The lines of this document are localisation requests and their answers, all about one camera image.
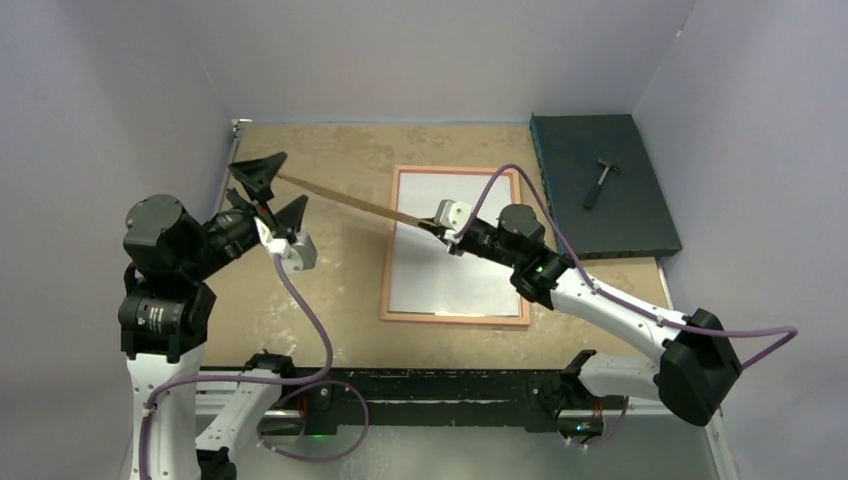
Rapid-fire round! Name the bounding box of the small hammer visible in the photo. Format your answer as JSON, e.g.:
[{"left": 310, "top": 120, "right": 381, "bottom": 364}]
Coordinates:
[{"left": 582, "top": 159, "right": 621, "bottom": 211}]

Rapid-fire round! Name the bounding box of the pink picture frame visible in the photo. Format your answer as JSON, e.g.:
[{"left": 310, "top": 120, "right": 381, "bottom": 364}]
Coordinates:
[{"left": 378, "top": 164, "right": 533, "bottom": 330}]

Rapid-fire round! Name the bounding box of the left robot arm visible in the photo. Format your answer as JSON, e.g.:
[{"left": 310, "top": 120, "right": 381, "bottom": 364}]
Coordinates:
[{"left": 118, "top": 152, "right": 317, "bottom": 479}]

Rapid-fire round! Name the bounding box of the seascape photo print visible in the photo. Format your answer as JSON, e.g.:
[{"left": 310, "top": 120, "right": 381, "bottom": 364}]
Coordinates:
[{"left": 388, "top": 172, "right": 523, "bottom": 319}]

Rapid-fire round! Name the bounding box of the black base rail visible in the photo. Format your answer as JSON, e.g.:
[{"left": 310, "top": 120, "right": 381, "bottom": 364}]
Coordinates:
[{"left": 233, "top": 368, "right": 628, "bottom": 436}]

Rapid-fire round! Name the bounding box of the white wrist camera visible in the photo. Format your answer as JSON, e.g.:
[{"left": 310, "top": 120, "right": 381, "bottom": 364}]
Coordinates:
[
  {"left": 253, "top": 217, "right": 318, "bottom": 274},
  {"left": 434, "top": 199, "right": 473, "bottom": 244}
]

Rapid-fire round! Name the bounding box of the dark blue box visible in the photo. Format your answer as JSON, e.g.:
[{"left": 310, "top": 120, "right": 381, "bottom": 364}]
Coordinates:
[{"left": 529, "top": 114, "right": 682, "bottom": 260}]

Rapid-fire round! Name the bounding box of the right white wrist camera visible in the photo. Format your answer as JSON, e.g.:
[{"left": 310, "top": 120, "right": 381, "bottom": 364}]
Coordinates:
[{"left": 434, "top": 199, "right": 473, "bottom": 244}]

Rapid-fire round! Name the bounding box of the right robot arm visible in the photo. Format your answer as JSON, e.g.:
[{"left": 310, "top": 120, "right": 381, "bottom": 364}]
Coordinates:
[{"left": 435, "top": 200, "right": 743, "bottom": 426}]

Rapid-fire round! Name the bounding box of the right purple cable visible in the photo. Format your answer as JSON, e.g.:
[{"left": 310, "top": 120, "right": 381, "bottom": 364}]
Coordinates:
[{"left": 457, "top": 162, "right": 799, "bottom": 453}]

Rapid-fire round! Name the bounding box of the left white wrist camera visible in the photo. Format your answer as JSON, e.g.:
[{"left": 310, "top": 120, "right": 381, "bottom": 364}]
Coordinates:
[{"left": 253, "top": 217, "right": 318, "bottom": 274}]

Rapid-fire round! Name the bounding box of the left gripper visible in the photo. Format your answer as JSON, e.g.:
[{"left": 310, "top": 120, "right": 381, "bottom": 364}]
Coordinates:
[{"left": 182, "top": 150, "right": 307, "bottom": 277}]

